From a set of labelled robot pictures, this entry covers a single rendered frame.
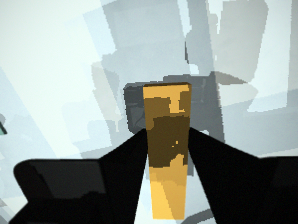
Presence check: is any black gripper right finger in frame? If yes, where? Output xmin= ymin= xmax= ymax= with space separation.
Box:
xmin=188 ymin=127 xmax=298 ymax=224

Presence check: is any yellow bar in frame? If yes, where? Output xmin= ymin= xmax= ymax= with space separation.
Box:
xmin=143 ymin=82 xmax=192 ymax=220

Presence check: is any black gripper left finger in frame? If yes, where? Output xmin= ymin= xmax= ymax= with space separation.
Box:
xmin=13 ymin=128 xmax=148 ymax=224

